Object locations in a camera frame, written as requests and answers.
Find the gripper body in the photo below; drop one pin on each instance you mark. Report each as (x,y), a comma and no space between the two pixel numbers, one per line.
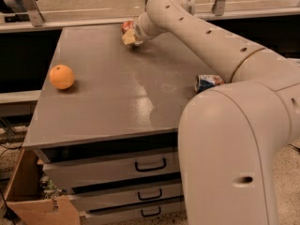
(138,32)

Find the red coke can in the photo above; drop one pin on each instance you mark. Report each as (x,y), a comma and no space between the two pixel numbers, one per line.
(127,27)

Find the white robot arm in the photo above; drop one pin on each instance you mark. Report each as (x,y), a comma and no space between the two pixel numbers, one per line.
(228,135)

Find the blue crushed soda can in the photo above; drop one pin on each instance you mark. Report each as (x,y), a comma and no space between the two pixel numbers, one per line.
(204,82)

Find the orange fruit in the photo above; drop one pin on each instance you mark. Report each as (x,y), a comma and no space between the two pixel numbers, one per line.
(61,77)

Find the grey drawer cabinet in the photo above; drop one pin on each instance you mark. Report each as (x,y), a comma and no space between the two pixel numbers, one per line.
(124,100)

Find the top grey drawer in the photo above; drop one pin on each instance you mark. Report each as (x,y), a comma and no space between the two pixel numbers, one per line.
(101,170)

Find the grey drawer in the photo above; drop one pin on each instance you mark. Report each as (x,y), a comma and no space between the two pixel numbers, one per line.
(132,212)
(113,197)
(101,170)

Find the middle grey drawer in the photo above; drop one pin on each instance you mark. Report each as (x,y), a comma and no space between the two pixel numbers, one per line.
(113,197)

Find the bottom grey drawer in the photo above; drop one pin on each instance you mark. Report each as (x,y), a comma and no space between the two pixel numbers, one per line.
(132,212)

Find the brown cardboard box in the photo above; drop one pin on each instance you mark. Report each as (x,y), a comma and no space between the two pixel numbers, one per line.
(24,196)

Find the left metal window bracket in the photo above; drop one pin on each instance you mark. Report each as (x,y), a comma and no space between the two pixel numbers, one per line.
(33,12)

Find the right metal window bracket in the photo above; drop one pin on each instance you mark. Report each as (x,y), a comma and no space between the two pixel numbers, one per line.
(219,7)

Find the black top drawer handle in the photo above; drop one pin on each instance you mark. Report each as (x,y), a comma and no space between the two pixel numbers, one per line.
(150,167)

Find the black drawer handle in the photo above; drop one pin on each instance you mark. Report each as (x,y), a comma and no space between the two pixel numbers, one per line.
(150,167)
(151,213)
(147,196)

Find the black middle drawer handle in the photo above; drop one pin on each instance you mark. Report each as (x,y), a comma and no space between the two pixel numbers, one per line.
(147,196)

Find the black bottom drawer handle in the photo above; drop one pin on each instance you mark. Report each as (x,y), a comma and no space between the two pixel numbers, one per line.
(151,213)

